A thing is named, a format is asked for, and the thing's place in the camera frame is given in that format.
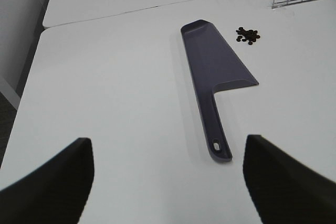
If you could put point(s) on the purple plastic dustpan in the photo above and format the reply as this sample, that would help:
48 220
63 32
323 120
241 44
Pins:
214 67

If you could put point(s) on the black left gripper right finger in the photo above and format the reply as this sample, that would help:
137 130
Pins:
283 189

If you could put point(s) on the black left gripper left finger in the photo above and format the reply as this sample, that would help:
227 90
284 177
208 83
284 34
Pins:
56 192

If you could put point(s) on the pile of coffee beans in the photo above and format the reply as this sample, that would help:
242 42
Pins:
249 36

